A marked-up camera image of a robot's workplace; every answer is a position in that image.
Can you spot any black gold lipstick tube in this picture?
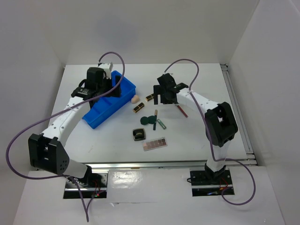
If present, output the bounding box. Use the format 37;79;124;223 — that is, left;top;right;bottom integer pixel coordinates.
145;93;154;102

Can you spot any blue plastic organizer bin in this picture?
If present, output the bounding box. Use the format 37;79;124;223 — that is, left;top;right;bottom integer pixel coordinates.
82;77;136;129

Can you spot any dark green powder puff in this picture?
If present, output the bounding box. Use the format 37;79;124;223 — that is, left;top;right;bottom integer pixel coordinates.
140;116;149;125

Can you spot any black square compact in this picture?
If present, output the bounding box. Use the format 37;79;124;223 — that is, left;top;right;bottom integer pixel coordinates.
133;128;146;141

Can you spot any eyeshadow palette clear case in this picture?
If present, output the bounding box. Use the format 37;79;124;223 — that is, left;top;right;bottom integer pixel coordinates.
142;137;167;151

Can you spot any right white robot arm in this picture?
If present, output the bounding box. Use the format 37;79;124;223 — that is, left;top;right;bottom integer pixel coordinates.
153;73;238;184

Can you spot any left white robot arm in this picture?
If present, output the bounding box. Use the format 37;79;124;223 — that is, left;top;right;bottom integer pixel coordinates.
28;62;121;187

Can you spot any beige makeup sponge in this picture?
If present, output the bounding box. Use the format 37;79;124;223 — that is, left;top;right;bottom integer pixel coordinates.
131;95;140;104

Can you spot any red lip gloss tube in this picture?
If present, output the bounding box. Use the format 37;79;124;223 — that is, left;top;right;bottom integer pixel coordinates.
176;105;188;118

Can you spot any dark green gold mascara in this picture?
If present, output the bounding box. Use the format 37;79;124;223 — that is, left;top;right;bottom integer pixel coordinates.
153;109;158;131

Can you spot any green transparent lip balm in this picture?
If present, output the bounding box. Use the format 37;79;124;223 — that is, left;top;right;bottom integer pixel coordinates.
157;119;166;129

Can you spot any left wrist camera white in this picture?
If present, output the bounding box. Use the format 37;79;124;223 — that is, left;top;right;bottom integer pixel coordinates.
98;62;113;79

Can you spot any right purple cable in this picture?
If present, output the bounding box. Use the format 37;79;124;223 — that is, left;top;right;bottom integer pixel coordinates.
164;58;256;206

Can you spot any purple cable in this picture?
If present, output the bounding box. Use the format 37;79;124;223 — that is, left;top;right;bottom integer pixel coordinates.
6;51;126;223
164;58;256;206

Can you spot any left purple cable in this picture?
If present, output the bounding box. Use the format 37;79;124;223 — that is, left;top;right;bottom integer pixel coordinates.
6;51;126;223

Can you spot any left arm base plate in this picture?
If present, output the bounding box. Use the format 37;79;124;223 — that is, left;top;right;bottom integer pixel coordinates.
63;171;108;199

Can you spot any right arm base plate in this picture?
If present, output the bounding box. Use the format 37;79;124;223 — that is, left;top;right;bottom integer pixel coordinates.
187;170;235;197

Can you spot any front aluminium rail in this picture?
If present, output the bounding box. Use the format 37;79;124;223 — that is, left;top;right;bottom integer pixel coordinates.
36;159;257;171

